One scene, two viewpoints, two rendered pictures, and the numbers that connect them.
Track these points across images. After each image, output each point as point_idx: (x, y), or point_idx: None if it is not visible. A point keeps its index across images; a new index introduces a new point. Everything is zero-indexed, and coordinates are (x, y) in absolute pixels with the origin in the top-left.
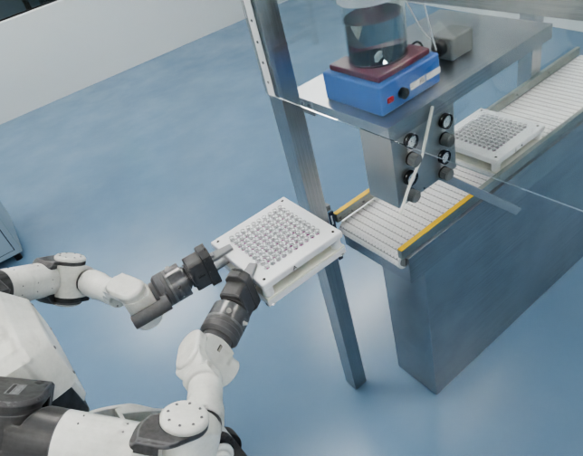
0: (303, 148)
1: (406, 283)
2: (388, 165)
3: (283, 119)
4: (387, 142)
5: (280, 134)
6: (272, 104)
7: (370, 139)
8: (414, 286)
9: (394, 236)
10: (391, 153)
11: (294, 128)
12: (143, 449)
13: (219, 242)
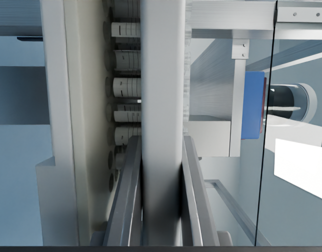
0: (195, 34)
1: (18, 100)
2: (203, 151)
3: (244, 22)
4: (225, 153)
5: (220, 3)
6: (261, 5)
7: (223, 134)
8: (22, 109)
9: None
10: (216, 156)
11: (227, 32)
12: None
13: None
